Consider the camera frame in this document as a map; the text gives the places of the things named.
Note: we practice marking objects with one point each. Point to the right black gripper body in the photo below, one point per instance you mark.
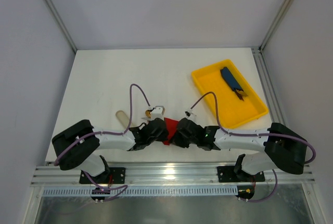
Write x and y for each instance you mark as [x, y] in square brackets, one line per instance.
[182, 131]

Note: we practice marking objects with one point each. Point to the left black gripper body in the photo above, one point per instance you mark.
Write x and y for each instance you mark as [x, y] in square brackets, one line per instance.
[160, 131]

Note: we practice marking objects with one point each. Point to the red paper napkin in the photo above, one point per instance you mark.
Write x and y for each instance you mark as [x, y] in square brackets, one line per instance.
[171, 126]

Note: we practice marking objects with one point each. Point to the gold spoon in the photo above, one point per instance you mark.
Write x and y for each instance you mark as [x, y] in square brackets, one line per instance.
[148, 113]

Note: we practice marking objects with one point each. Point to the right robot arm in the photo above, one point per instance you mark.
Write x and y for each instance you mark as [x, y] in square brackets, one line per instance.
[276, 147]

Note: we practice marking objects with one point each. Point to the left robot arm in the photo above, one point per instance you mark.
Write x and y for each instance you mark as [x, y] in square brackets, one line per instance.
[75, 146]

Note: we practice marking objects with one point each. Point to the yellow plastic bin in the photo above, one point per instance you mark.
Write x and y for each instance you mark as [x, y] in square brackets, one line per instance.
[233, 112]

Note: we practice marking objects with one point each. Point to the right controller board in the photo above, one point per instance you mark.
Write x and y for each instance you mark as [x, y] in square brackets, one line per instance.
[245, 192]

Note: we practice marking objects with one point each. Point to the controller board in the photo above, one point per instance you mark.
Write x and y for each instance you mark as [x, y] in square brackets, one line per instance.
[101, 191]
[245, 192]

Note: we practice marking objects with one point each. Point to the left controller board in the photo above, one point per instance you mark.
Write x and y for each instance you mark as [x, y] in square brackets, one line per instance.
[101, 191]

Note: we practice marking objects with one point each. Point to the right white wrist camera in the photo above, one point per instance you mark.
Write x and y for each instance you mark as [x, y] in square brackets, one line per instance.
[190, 115]

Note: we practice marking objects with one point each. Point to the aluminium mounting rail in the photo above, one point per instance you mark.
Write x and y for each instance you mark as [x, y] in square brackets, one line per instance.
[138, 174]

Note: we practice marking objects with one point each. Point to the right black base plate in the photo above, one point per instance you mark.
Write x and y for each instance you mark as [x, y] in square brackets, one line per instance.
[231, 174]

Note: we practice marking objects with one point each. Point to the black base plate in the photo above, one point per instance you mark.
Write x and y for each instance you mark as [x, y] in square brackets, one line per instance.
[231, 174]
[112, 175]

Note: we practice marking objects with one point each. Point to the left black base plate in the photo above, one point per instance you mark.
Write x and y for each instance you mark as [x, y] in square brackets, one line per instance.
[112, 175]

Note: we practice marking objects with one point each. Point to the right side aluminium rail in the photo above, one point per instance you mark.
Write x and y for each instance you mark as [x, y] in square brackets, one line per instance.
[267, 85]

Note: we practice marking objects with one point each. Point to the slotted cable duct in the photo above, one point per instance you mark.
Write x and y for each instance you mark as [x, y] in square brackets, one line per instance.
[133, 191]

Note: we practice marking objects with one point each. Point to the left aluminium frame post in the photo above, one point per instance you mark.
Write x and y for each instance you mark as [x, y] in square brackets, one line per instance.
[56, 16]

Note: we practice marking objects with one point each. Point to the aluminium frame post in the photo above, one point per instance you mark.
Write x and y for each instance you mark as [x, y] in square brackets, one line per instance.
[281, 13]
[56, 16]

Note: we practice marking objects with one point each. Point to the right aluminium frame post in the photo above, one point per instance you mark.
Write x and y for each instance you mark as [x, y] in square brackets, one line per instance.
[281, 13]

